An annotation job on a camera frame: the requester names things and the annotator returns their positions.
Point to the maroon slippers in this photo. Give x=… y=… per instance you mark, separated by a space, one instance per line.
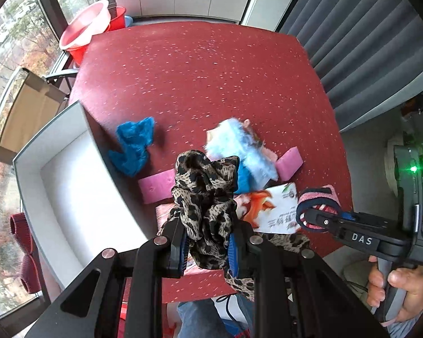
x=20 y=230

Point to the pink striped sock roll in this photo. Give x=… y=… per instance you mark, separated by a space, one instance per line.
x=322 y=199

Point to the white storage box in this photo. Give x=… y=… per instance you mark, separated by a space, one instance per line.
x=75 y=201

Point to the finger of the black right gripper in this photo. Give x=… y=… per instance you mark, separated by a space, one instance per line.
x=320 y=221

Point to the person's jeans leg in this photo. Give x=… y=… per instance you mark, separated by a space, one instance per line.
x=200 y=319

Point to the grey curtain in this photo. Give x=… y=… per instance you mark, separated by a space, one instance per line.
x=368 y=54

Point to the leopard print cloth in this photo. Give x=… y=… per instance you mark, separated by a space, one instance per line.
x=204 y=202

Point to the light blue fluffy cloth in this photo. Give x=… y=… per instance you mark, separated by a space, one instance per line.
x=256 y=164

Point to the tan folding chair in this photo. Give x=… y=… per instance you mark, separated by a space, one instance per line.
x=27 y=104

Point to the pink plastic basin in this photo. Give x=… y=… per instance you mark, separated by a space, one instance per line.
x=92 y=20

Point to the small blue fuzzy cloth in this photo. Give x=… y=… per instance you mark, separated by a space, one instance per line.
x=134 y=138

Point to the fox print tissue pack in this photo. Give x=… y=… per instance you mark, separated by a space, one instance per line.
x=270 y=211

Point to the red plastic bucket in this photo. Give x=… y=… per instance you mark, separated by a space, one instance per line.
x=116 y=23

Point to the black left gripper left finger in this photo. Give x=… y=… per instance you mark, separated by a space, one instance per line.
x=175 y=262

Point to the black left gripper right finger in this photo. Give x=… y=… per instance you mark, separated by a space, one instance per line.
x=239 y=259

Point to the person's right hand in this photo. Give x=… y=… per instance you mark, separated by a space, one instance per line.
x=409 y=280

